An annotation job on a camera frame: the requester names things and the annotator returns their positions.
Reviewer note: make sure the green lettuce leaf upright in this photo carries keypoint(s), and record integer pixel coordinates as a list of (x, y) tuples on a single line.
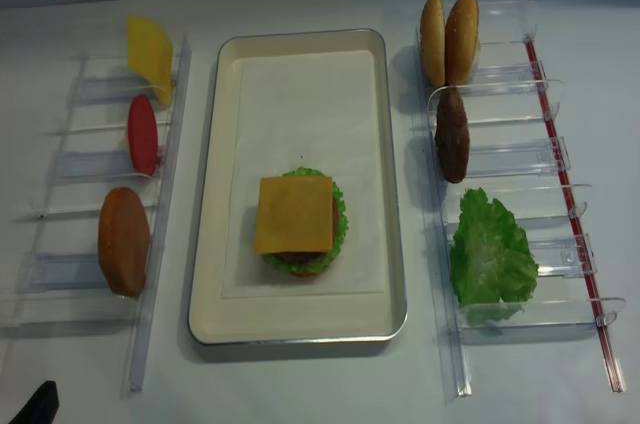
[(490, 261)]

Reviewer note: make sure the clear acrylic rack left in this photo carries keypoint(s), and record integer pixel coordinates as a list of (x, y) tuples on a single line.
[(89, 150)]

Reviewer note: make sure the green lettuce under cheese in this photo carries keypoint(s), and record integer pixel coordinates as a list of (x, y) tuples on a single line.
[(323, 262)]

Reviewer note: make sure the cream metal tray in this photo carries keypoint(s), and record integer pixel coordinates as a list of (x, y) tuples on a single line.
[(342, 317)]

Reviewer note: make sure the brown meat patty upright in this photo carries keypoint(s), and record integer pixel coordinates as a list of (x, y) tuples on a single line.
[(452, 136)]

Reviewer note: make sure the sesame bun right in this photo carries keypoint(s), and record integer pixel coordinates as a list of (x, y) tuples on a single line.
[(461, 39)]

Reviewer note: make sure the brown bottom bun upright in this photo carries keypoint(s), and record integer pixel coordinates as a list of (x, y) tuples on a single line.
[(123, 242)]

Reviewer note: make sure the orange cheese slice on stack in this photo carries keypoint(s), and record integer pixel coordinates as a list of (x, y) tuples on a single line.
[(294, 214)]

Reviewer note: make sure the clear acrylic rack right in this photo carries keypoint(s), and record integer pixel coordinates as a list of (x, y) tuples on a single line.
[(518, 156)]

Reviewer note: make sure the red tomato slice upright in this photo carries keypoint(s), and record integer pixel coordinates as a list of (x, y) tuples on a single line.
[(142, 135)]

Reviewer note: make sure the brown patty in stack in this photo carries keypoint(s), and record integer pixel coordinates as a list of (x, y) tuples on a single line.
[(304, 257)]

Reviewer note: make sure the white paper tray liner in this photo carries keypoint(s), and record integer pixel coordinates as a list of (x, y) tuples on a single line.
[(319, 111)]

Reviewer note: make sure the clear acrylic rack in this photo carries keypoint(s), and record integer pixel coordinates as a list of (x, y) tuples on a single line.
[(518, 156), (89, 150)]

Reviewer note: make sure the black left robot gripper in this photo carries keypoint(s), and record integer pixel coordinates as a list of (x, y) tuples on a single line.
[(42, 406)]

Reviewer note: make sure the sesame bun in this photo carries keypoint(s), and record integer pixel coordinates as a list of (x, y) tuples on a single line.
[(432, 42), (461, 39)]

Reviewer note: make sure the sesame top bun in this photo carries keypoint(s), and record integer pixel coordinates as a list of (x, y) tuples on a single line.
[(432, 42)]

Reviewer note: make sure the yellow cheese slice upright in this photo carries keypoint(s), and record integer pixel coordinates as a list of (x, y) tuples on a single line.
[(150, 54)]

